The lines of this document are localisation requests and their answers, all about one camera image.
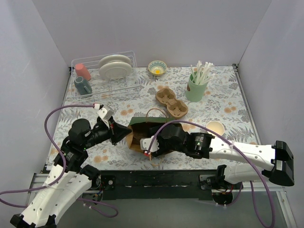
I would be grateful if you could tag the stacked cardboard cup carriers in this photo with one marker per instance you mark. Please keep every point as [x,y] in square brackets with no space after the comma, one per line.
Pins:
[175,107]

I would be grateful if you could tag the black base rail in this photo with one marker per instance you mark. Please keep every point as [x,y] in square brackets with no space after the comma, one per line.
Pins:
[153,184]

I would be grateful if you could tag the patterned small bowl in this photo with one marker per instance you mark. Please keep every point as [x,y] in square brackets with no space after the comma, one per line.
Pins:
[157,67]

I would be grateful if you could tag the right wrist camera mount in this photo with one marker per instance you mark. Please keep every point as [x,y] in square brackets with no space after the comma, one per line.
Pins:
[147,147]

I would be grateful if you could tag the green paper bag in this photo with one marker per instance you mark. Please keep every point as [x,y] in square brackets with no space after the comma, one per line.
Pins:
[145,127]

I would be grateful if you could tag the grey-green mug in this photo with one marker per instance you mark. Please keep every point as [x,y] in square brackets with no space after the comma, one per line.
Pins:
[82,86]

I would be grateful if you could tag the pink cup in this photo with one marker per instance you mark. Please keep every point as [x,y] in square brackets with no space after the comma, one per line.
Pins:
[82,71]

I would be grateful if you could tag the stacked brown paper cups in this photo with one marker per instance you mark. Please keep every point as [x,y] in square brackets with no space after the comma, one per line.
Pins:
[216,126]

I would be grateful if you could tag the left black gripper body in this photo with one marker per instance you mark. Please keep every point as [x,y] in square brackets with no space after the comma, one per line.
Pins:
[113,132]

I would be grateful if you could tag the white wire dish rack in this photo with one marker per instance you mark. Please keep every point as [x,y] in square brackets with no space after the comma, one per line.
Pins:
[104,88]

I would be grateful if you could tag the rear white plate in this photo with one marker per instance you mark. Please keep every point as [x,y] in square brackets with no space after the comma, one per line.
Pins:
[113,58]

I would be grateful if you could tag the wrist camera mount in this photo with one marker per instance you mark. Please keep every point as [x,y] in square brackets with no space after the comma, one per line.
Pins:
[104,113]
[147,147]

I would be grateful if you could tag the front white plate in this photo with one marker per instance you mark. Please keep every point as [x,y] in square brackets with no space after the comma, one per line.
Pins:
[115,70]

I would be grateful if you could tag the white plate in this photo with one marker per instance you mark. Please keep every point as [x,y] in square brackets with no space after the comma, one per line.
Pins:
[115,70]
[113,58]

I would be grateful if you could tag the green straw holder cup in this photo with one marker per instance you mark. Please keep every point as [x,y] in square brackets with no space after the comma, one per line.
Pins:
[194,92]

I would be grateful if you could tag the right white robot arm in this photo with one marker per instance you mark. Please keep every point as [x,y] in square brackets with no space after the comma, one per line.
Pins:
[273,162]

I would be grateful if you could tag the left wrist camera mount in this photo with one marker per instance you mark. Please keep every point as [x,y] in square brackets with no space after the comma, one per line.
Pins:
[104,113]

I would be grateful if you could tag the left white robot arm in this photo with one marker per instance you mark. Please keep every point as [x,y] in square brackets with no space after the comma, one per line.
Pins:
[68,180]

